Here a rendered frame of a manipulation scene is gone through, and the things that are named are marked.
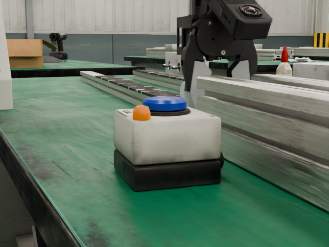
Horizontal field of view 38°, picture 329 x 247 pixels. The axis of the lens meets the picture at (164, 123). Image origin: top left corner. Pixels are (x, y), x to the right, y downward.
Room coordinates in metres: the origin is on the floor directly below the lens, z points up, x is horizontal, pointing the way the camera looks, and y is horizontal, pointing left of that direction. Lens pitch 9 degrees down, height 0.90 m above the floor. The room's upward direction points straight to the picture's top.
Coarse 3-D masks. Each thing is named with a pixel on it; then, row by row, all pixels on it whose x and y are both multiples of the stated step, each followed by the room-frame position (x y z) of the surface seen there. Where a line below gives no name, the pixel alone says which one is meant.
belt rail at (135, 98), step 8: (80, 72) 1.67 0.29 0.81; (88, 72) 1.62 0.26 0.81; (88, 80) 1.52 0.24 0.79; (96, 80) 1.38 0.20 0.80; (104, 80) 1.27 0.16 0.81; (104, 88) 1.27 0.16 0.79; (112, 88) 1.20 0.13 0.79; (120, 88) 1.09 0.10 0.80; (120, 96) 1.09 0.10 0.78; (128, 96) 1.03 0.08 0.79; (136, 96) 0.96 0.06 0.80; (144, 96) 0.90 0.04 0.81; (136, 104) 0.96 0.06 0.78
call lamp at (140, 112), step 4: (136, 108) 0.39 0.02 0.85; (140, 108) 0.39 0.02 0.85; (144, 108) 0.39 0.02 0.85; (148, 108) 0.39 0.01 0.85; (136, 112) 0.39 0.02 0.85; (140, 112) 0.39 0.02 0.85; (144, 112) 0.39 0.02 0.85; (148, 112) 0.39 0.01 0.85; (136, 116) 0.39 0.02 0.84; (140, 116) 0.39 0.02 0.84; (144, 116) 0.39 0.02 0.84; (148, 116) 0.39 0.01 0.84; (140, 120) 0.39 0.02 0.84; (144, 120) 0.39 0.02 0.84
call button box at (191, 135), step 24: (120, 120) 0.43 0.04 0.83; (168, 120) 0.39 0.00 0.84; (192, 120) 0.40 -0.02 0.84; (216, 120) 0.41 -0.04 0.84; (120, 144) 0.43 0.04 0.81; (144, 144) 0.39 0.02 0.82; (168, 144) 0.39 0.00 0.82; (192, 144) 0.40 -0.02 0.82; (216, 144) 0.41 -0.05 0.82; (120, 168) 0.43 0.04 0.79; (144, 168) 0.39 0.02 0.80; (168, 168) 0.39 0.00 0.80; (192, 168) 0.40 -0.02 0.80; (216, 168) 0.41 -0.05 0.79
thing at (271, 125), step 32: (224, 96) 0.52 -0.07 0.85; (256, 96) 0.43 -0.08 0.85; (288, 96) 0.38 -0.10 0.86; (320, 96) 0.35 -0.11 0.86; (224, 128) 0.52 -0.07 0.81; (256, 128) 0.43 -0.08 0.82; (288, 128) 0.38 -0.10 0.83; (320, 128) 0.34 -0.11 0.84; (256, 160) 0.43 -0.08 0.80; (288, 160) 0.38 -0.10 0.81; (320, 160) 0.36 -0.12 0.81; (320, 192) 0.34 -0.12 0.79
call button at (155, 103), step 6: (144, 102) 0.42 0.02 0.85; (150, 102) 0.42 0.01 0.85; (156, 102) 0.42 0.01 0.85; (162, 102) 0.41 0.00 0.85; (168, 102) 0.41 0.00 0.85; (174, 102) 0.42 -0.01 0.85; (180, 102) 0.42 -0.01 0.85; (186, 102) 0.43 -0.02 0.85; (150, 108) 0.42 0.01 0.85; (156, 108) 0.41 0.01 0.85; (162, 108) 0.41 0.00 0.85; (168, 108) 0.41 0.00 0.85; (174, 108) 0.42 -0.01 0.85; (180, 108) 0.42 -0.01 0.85
